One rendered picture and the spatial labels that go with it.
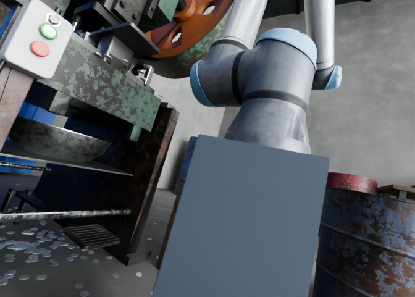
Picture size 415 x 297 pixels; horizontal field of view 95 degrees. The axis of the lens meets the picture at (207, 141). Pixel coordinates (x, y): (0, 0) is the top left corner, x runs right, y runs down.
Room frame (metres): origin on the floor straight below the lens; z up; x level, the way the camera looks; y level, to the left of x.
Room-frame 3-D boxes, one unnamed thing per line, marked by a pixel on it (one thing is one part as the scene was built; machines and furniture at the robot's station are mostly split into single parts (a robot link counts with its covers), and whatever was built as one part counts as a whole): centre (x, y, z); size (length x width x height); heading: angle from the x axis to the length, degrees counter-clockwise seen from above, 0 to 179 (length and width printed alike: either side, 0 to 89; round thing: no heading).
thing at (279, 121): (0.34, -0.10, 0.50); 0.15 x 0.15 x 0.10
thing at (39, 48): (0.35, 0.37, 0.54); 0.03 x 0.01 x 0.03; 149
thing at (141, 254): (1.05, 0.52, 0.45); 0.92 x 0.12 x 0.90; 59
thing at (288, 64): (0.34, -0.10, 0.62); 0.13 x 0.12 x 0.14; 49
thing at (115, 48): (0.65, 0.40, 0.72); 0.25 x 0.14 x 0.14; 59
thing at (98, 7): (0.75, 0.55, 0.86); 0.20 x 0.16 x 0.05; 149
